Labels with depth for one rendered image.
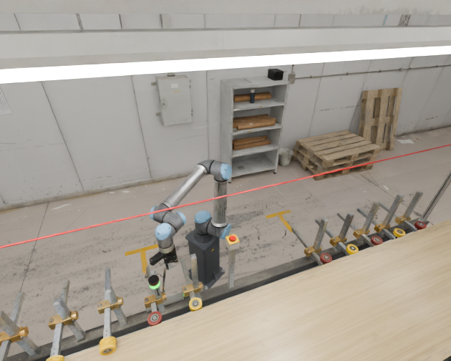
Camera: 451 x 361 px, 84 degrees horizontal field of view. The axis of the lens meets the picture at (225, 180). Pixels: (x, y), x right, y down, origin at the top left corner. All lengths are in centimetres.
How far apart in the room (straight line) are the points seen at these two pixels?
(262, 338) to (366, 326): 62
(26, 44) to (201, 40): 33
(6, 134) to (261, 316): 358
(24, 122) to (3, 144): 40
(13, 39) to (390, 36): 91
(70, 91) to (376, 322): 374
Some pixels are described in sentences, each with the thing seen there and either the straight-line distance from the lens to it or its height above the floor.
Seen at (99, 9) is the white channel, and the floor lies 242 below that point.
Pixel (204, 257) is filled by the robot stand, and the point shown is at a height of 47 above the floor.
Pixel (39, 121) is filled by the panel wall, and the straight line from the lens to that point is 395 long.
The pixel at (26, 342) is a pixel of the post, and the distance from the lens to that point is 201.
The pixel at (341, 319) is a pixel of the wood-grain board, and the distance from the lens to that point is 184.
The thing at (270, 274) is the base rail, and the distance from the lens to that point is 212.
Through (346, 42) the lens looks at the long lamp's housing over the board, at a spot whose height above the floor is 235.
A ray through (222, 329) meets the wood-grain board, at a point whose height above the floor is 90.
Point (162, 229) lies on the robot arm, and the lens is 149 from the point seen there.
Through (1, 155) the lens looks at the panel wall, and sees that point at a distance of 427.
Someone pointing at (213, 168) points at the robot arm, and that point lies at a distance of 188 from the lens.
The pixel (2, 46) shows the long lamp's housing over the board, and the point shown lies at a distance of 64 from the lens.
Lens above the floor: 243
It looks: 35 degrees down
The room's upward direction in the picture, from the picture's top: 1 degrees clockwise
